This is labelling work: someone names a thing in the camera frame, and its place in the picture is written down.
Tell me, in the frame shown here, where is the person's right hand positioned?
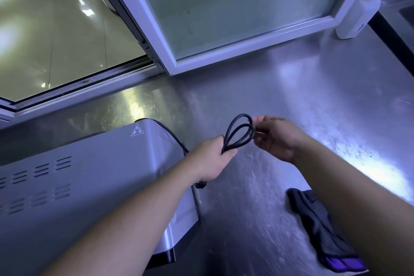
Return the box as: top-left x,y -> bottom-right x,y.
252,115 -> 312,166

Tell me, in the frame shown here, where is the grey purple cloth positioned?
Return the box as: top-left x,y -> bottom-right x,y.
286,188 -> 368,274

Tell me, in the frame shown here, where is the person's left hand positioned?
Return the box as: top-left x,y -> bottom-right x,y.
187,135 -> 238,185

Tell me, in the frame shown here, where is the hinged white window sash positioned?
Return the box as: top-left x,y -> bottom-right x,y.
97,0 -> 382,76

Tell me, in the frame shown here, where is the person's left forearm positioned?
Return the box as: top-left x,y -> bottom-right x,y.
42,156 -> 201,276

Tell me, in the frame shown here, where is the stainless steel sink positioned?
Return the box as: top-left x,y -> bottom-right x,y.
367,0 -> 414,78

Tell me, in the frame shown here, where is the silver microwave black door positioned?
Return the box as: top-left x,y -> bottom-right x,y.
0,119 -> 202,276

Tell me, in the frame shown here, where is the white plastic bottle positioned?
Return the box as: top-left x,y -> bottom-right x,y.
335,0 -> 395,40

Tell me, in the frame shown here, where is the white window frame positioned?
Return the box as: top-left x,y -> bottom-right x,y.
0,52 -> 164,130

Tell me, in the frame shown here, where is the person's right forearm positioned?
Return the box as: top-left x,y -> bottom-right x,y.
292,136 -> 414,276

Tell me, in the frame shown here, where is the black power cable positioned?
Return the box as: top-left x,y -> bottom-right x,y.
135,113 -> 256,190

